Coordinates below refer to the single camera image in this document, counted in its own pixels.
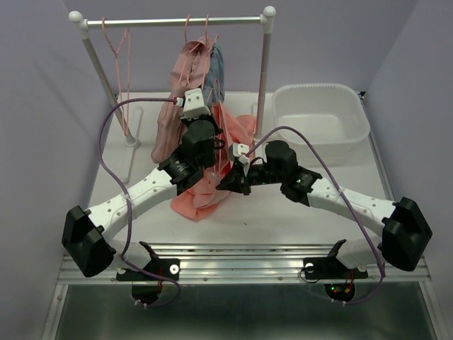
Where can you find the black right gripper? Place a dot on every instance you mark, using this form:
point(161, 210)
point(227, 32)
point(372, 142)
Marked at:
point(237, 180)

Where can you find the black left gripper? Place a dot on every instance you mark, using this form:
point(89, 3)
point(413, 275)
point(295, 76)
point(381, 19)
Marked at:
point(187, 120)

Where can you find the salmon pink skirt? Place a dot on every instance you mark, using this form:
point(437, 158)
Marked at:
point(203, 198)

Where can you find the pink wire hanger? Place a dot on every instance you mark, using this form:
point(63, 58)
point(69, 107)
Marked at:
point(221, 141)
point(123, 73)

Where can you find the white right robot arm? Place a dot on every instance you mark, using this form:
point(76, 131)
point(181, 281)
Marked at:
point(400, 230)

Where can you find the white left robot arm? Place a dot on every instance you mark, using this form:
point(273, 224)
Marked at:
point(88, 234)

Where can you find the pink hanger with dusty garment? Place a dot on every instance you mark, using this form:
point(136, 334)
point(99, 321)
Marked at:
point(192, 63)

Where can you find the pink hanger with blue garment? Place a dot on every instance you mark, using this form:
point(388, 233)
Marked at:
point(209, 32)

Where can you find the blue grey garment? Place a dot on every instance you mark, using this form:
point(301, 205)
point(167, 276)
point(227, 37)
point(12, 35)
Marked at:
point(219, 67)

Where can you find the dusty pink garment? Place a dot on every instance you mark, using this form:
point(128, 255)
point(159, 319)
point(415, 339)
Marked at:
point(170, 126)

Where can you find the white plastic basket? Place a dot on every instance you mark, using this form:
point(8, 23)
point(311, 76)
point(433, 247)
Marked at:
point(330, 116)

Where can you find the white metal clothes rack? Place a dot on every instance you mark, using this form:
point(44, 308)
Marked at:
point(131, 130)

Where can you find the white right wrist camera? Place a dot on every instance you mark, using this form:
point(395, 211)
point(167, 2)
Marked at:
point(239, 153)

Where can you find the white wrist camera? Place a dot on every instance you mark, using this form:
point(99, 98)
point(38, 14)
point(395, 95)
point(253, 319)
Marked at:
point(239, 153)
point(193, 104)

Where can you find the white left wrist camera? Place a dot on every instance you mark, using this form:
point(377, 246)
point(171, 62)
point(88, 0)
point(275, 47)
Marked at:
point(193, 104)

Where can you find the empty pink wire hanger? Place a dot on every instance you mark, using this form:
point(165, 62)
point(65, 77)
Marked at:
point(123, 73)

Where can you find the aluminium mounting rail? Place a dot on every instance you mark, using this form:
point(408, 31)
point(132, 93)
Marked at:
point(235, 264)

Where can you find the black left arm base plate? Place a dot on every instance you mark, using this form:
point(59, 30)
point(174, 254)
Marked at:
point(167, 268)

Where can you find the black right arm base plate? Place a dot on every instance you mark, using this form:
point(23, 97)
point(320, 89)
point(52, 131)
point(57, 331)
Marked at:
point(324, 268)

